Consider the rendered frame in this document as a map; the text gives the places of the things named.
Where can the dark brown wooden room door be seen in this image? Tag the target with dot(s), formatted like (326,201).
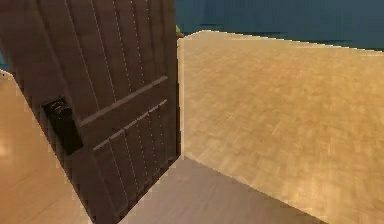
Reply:
(120,66)

